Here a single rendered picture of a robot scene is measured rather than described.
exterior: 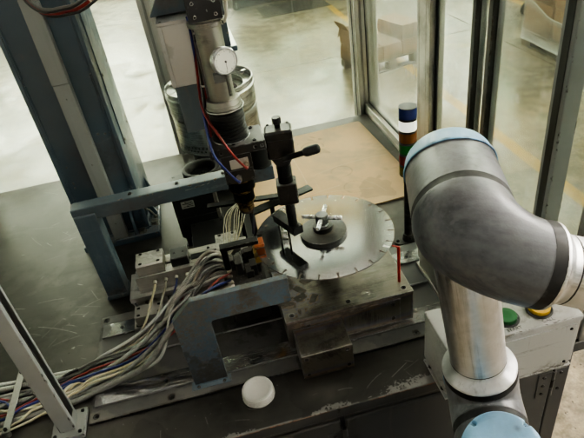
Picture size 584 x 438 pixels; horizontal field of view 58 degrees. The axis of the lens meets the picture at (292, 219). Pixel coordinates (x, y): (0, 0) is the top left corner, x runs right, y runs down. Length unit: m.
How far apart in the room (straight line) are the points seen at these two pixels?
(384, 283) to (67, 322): 0.85
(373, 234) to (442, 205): 0.67
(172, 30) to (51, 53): 0.54
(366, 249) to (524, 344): 0.37
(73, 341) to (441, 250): 1.11
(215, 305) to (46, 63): 0.79
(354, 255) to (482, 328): 0.45
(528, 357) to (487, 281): 0.63
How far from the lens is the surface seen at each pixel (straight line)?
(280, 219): 1.20
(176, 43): 1.06
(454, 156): 0.63
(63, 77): 1.54
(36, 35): 1.52
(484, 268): 0.56
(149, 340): 1.29
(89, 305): 1.58
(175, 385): 1.26
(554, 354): 1.22
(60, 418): 1.26
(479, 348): 0.83
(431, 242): 0.57
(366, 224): 1.26
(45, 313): 1.63
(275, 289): 1.08
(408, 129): 1.33
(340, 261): 1.16
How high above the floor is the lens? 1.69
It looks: 35 degrees down
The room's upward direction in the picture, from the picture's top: 9 degrees counter-clockwise
